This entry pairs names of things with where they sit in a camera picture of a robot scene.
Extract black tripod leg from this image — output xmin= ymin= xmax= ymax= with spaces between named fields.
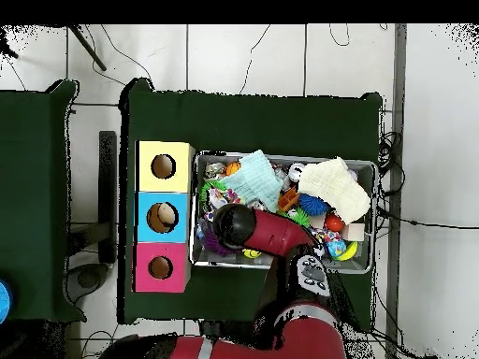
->
xmin=68 ymin=24 xmax=108 ymax=72

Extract globe print ball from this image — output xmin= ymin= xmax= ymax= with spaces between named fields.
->
xmin=325 ymin=237 xmax=347 ymax=260

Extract mint green knitted cloth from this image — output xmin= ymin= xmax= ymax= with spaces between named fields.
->
xmin=219 ymin=150 xmax=283 ymax=214

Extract dark green table cloth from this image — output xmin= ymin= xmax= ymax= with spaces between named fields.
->
xmin=117 ymin=77 xmax=384 ymax=334

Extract wooden box with three holes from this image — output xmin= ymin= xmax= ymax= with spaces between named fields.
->
xmin=132 ymin=139 xmax=196 ymax=294

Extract black cable bundle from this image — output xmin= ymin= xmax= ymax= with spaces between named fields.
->
xmin=375 ymin=130 xmax=407 ymax=197

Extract silver wire mesh bin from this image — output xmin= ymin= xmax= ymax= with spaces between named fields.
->
xmin=190 ymin=150 xmax=378 ymax=275

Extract clear plastic packet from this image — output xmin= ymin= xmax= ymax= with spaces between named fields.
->
xmin=193 ymin=219 xmax=208 ymax=242

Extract small green puffer toy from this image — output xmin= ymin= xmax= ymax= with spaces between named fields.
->
xmin=198 ymin=179 xmax=229 ymax=205

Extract dark green side cloth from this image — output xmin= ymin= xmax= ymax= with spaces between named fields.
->
xmin=0 ymin=79 xmax=87 ymax=324

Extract large green puffer toy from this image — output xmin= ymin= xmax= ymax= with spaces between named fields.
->
xmin=285 ymin=207 xmax=311 ymax=229

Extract cream knitted cloth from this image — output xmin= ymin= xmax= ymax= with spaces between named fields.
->
xmin=297 ymin=155 xmax=372 ymax=225

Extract black upright panel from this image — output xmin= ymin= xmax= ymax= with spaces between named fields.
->
xmin=97 ymin=130 xmax=118 ymax=265

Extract orange plastic toy crate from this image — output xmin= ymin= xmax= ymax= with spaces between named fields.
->
xmin=277 ymin=186 xmax=300 ymax=213

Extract blue round object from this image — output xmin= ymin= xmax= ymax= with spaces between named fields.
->
xmin=0 ymin=279 xmax=13 ymax=324

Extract grey stand foot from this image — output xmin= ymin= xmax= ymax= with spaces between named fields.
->
xmin=65 ymin=262 xmax=110 ymax=304

